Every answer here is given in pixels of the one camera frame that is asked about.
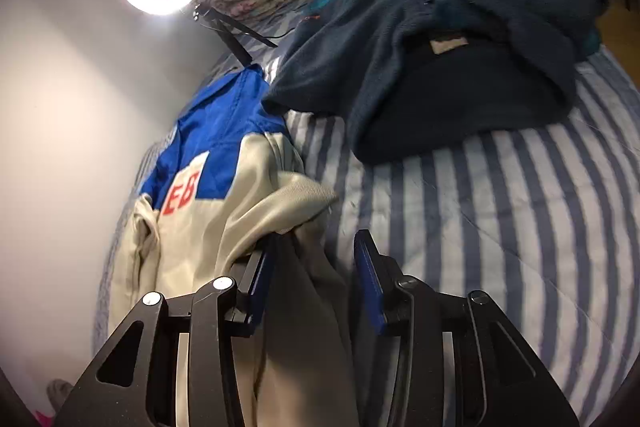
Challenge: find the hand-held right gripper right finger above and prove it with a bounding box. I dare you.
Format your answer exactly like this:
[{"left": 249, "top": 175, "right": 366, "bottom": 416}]
[{"left": 353, "top": 229, "right": 581, "bottom": 427}]

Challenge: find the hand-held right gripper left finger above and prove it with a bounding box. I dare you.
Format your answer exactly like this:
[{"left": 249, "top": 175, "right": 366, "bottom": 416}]
[{"left": 52, "top": 234, "right": 276, "bottom": 427}]

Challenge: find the beige and blue jacket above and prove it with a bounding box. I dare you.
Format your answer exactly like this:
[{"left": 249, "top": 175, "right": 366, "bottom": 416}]
[{"left": 107, "top": 64, "right": 361, "bottom": 427}]

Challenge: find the bed with striped sheet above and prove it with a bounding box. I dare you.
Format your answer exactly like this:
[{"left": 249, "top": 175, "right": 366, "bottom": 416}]
[{"left": 92, "top": 0, "right": 640, "bottom": 427}]

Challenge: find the dark blue fleece jacket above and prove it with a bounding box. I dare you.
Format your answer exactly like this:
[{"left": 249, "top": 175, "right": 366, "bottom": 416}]
[{"left": 262, "top": 0, "right": 608, "bottom": 165}]

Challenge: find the black tripod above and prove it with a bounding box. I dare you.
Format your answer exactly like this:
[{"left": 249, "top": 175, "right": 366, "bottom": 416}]
[{"left": 192, "top": 4, "right": 278, "bottom": 68}]

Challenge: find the teal garment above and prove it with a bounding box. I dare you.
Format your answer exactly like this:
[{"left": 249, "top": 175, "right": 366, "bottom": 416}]
[{"left": 312, "top": 0, "right": 353, "bottom": 15}]

